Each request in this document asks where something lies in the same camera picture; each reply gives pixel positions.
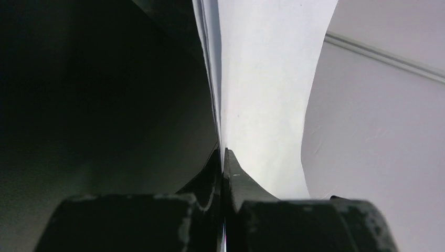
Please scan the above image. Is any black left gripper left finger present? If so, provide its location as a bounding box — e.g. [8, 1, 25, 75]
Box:
[35, 150, 223, 251]

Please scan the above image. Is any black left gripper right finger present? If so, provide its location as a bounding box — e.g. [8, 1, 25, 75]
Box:
[223, 149, 398, 252]

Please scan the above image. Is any white paper stack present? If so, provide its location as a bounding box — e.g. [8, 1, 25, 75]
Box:
[193, 1, 337, 199]

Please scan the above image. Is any blue black file folder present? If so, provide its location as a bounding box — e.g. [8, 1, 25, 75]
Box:
[1, 1, 217, 251]

